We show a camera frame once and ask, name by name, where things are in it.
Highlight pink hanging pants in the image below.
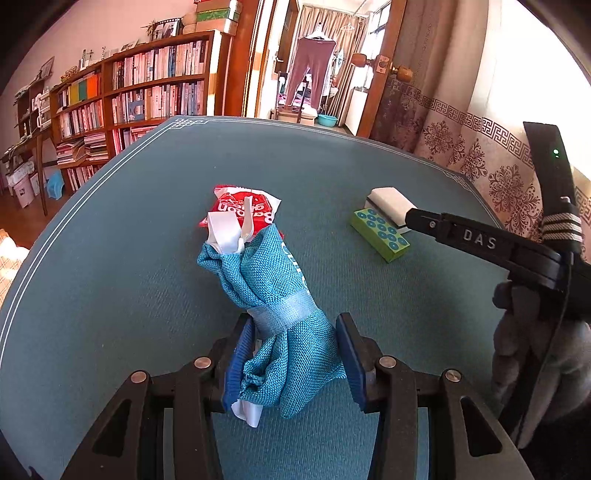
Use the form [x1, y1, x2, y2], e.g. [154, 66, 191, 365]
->
[283, 36, 339, 110]

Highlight teal mesh cloth bag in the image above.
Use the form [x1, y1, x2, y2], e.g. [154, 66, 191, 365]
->
[197, 222, 347, 428]

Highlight red snack packet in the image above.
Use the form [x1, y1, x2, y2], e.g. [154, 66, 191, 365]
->
[198, 185, 282, 241]

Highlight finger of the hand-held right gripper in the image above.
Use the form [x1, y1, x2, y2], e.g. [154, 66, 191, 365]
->
[404, 208, 565, 292]

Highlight rows of books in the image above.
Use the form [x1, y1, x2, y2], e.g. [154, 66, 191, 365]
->
[56, 41, 208, 188]

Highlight white storage bin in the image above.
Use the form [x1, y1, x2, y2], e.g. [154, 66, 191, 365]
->
[8, 173, 43, 209]

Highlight film strip photo frame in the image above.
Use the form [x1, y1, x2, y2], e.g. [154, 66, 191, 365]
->
[151, 18, 182, 41]

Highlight patterned curtain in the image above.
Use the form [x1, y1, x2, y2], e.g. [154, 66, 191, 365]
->
[369, 0, 591, 271]

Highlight wooden door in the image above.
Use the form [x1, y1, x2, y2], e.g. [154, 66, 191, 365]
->
[350, 0, 414, 139]

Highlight wooden bookshelf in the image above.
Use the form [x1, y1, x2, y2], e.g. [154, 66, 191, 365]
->
[48, 30, 232, 195]

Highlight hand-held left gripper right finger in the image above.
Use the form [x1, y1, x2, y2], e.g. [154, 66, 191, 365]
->
[335, 312, 532, 480]

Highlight person's right hand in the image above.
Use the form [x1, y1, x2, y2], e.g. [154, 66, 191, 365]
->
[491, 281, 591, 449]

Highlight green gift box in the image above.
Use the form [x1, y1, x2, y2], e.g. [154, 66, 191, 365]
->
[196, 9, 242, 24]

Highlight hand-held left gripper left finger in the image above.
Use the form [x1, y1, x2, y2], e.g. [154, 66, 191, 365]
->
[60, 313, 257, 480]

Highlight green dotted block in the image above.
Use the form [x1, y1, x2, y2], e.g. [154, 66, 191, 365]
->
[349, 208, 411, 264]

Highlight bed with woven mat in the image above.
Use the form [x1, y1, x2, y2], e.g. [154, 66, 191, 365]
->
[0, 228, 31, 306]

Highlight white foam box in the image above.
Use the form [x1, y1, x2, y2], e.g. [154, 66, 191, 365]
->
[365, 186, 419, 234]

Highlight wooden side desk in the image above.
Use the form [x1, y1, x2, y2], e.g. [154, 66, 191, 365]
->
[0, 128, 52, 217]

